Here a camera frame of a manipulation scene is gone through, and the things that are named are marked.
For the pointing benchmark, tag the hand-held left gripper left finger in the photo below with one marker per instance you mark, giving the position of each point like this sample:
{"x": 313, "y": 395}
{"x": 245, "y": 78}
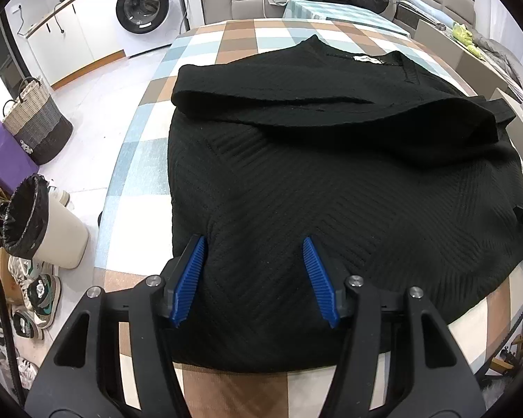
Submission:
{"x": 189, "y": 278}

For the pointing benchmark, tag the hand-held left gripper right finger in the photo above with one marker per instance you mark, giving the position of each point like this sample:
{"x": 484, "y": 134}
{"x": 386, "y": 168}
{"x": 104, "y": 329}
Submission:
{"x": 322, "y": 278}

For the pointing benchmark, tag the black knit sweater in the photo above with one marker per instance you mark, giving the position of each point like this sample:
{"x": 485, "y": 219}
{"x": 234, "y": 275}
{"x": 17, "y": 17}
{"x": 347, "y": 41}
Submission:
{"x": 331, "y": 183}

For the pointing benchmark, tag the brown blue checkered tablecloth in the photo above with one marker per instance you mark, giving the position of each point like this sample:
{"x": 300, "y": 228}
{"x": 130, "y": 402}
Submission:
{"x": 157, "y": 165}

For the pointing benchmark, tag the white bin with black bag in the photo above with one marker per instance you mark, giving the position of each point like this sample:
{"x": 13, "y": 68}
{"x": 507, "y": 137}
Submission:
{"x": 56, "y": 235}

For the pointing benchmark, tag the white green sneaker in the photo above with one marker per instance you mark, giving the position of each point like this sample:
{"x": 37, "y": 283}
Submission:
{"x": 43, "y": 300}

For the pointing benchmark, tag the grey bed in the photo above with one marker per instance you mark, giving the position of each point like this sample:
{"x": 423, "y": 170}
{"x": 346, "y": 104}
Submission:
{"x": 501, "y": 61}

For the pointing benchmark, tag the yellow green cloth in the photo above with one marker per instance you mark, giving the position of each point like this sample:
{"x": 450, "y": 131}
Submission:
{"x": 466, "y": 39}

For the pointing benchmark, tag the cardboard box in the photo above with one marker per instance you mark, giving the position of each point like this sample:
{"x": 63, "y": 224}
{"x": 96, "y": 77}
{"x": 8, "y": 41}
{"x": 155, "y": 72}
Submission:
{"x": 440, "y": 48}

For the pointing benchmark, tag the woven laundry basket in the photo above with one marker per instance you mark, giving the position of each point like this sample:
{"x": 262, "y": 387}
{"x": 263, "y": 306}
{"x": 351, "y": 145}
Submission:
{"x": 39, "y": 122}

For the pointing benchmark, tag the purple bag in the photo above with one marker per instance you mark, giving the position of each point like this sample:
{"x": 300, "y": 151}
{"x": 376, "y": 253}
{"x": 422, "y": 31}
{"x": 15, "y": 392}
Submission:
{"x": 4, "y": 148}

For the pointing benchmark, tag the small table blue checkered cloth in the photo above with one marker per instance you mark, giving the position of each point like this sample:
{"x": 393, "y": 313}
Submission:
{"x": 344, "y": 13}

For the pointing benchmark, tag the white kitchen base cabinet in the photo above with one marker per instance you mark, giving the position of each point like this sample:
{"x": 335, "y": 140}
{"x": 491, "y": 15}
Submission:
{"x": 69, "y": 39}

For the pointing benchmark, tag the white washing machine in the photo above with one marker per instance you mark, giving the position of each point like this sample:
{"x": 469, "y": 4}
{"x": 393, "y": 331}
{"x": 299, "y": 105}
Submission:
{"x": 144, "y": 4}

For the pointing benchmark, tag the dark door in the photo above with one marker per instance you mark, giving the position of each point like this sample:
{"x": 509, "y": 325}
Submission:
{"x": 11, "y": 56}

